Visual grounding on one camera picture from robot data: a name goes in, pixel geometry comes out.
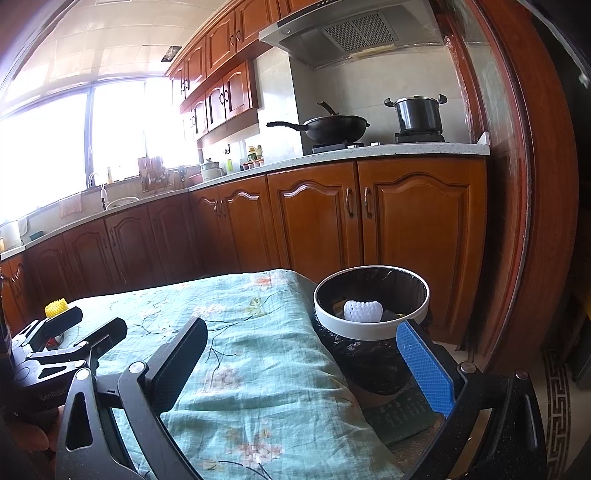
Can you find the grey kitchen countertop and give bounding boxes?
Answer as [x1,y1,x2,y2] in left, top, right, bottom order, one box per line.
[0,141,491,265]

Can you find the white electric kettle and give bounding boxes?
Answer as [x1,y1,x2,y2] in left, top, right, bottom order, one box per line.
[0,220,25,250]

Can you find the person's left hand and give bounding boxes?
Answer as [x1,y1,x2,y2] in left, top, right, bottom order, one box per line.
[14,406,64,459]

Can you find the wooden upper kitchen cabinets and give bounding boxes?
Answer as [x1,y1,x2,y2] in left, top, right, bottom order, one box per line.
[166,0,296,142]

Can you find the gas stove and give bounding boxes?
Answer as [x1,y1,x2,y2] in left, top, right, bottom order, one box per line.
[302,131,447,156]

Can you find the wooden kitchen cabinets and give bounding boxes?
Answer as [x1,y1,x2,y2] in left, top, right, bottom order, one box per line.
[166,0,296,142]
[0,157,491,347]

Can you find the white rimmed trash bin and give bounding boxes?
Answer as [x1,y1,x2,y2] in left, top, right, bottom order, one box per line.
[312,265,431,396]

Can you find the black stock pot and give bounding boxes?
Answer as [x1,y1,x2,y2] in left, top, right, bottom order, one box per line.
[383,94,448,136]

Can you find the white lidded pot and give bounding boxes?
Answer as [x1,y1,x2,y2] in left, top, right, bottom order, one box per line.
[199,158,226,182]

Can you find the wooden lower kitchen cabinets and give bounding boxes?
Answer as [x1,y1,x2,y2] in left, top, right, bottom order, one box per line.
[0,157,491,347]

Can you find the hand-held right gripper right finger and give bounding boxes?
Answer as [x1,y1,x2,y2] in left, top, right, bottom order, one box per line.
[396,320,550,480]

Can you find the wooden door frame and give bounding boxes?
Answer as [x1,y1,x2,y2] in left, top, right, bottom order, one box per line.
[434,0,580,377]

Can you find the teal floral tablecloth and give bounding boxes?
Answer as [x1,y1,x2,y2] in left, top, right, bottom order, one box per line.
[11,268,407,480]

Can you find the dark green printed board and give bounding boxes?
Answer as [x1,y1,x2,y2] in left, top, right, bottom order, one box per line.
[362,387,440,446]

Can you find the steel range hood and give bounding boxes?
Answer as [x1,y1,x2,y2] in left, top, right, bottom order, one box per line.
[258,0,452,71]

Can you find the utensil rack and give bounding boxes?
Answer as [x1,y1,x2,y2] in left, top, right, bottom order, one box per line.
[137,156,170,193]

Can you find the chrome sink faucet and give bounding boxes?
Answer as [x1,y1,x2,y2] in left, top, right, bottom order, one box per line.
[87,172,110,211]

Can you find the white foam fruit net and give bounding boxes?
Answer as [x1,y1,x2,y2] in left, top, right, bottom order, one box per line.
[344,299,385,323]

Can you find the kitchen window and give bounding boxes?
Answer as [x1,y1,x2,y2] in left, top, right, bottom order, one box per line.
[0,78,185,222]

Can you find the black bin bag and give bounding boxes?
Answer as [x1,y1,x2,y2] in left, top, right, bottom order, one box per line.
[316,268,428,396]

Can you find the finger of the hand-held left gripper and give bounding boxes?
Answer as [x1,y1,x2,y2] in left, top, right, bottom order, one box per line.
[11,307,85,355]
[25,317,129,371]

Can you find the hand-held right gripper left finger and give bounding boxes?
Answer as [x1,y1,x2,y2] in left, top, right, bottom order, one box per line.
[54,316,209,480]

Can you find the black wok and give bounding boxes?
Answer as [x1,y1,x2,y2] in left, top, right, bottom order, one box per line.
[266,101,371,144]

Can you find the pale hanging towel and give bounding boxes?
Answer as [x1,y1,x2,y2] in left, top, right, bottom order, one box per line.
[58,193,83,219]

